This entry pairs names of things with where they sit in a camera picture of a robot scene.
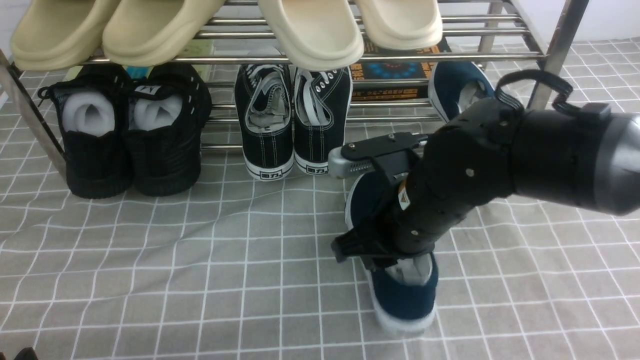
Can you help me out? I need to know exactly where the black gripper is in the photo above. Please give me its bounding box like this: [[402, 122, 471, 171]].
[[331, 97, 525, 269]]

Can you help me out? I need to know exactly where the navy slip-on shoe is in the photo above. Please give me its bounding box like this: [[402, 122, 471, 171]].
[[427, 61, 495, 123], [345, 172, 439, 333]]

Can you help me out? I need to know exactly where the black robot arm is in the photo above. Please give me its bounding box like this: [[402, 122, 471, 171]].
[[328, 98, 639, 269]]

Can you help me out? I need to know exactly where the metal shoe rack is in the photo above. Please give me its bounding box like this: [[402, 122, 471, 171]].
[[1, 0, 590, 176]]

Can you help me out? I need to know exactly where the green book under rack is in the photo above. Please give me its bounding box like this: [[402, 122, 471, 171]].
[[178, 39, 215, 82]]

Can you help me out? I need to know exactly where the right black canvas sneaker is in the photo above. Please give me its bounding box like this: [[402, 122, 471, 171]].
[[292, 67, 354, 176]]

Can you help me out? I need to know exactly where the black canvas sneaker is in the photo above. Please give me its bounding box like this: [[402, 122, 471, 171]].
[[292, 67, 354, 176], [233, 64, 294, 182]]

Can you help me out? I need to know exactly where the far right cream slipper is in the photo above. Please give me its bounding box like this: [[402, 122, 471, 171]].
[[355, 0, 443, 51]]

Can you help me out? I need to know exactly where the cream slipper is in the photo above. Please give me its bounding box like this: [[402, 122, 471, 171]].
[[355, 0, 443, 51], [257, 0, 364, 72]]

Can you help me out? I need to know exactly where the left black canvas sneaker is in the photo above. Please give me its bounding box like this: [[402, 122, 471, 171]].
[[233, 64, 294, 182]]

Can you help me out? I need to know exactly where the right black knit sneaker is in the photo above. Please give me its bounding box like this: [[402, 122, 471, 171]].
[[123, 63, 212, 198]]

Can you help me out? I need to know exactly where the black knit sneaker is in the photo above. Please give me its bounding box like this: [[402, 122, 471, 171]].
[[123, 63, 212, 198], [38, 64, 134, 199]]

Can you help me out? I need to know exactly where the beige slipper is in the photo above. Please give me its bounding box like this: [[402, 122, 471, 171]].
[[102, 0, 225, 68], [10, 0, 120, 72]]

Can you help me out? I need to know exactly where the left black knit sneaker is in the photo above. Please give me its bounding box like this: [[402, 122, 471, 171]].
[[38, 64, 134, 199]]

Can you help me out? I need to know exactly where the far left beige slipper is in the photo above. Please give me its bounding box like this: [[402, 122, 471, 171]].
[[10, 0, 120, 72]]

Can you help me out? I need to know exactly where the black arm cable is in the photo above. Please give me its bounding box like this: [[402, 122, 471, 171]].
[[494, 69, 612, 120]]

